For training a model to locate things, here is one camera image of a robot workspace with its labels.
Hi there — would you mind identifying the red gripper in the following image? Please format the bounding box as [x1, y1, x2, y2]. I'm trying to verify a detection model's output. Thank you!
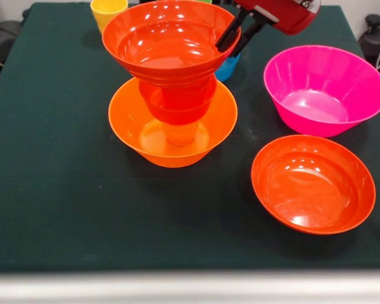
[215, 0, 322, 58]

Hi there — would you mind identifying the large red bowl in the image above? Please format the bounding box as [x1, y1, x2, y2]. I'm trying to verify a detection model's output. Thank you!
[251, 134, 377, 236]
[101, 0, 242, 89]

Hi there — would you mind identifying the red cup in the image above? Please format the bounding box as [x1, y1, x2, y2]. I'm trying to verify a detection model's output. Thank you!
[160, 84, 210, 111]

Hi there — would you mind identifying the small red bowl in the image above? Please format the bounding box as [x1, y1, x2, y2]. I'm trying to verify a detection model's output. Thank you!
[138, 75, 217, 126]

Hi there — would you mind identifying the large pink bowl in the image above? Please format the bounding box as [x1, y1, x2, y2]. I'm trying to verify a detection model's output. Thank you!
[263, 45, 380, 138]

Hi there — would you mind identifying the orange cup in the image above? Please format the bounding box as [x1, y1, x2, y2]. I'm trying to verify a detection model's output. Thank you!
[163, 121, 200, 148]

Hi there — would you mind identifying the large orange bowl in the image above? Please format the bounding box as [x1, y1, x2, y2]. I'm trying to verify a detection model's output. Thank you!
[108, 77, 239, 168]

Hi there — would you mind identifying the blue bowl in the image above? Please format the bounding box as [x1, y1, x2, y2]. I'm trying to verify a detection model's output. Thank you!
[214, 52, 241, 82]

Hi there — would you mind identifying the black round device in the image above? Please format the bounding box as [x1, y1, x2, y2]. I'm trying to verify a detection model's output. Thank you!
[357, 14, 380, 69]

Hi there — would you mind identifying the yellow cup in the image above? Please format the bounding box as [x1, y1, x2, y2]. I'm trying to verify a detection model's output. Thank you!
[90, 0, 129, 35]

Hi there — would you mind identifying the dark green table cloth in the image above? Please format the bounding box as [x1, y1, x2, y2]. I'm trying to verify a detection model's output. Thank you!
[0, 2, 380, 273]

